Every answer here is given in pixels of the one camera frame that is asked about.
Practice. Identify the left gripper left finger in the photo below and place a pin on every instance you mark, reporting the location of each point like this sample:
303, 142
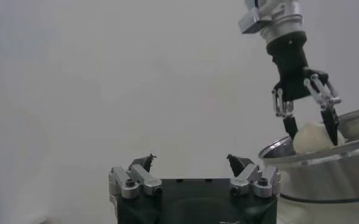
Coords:
142, 179

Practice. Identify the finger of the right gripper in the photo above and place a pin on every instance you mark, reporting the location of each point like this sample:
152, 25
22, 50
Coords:
330, 121
289, 124

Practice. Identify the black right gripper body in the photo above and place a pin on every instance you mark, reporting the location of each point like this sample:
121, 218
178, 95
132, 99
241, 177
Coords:
290, 70

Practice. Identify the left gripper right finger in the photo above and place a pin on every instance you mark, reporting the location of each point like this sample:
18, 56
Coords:
246, 179

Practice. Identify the white steamed baozi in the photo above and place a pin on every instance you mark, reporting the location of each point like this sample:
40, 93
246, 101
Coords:
311, 137

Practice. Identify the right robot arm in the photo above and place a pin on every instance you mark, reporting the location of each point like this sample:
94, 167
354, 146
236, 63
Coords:
284, 21

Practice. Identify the perforated steel steamer basket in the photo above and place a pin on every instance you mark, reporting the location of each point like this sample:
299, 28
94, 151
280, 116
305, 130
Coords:
325, 179

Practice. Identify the white electric cooker pot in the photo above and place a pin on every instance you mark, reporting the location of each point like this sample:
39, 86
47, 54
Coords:
319, 213

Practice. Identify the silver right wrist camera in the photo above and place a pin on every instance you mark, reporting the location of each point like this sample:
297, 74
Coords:
252, 22

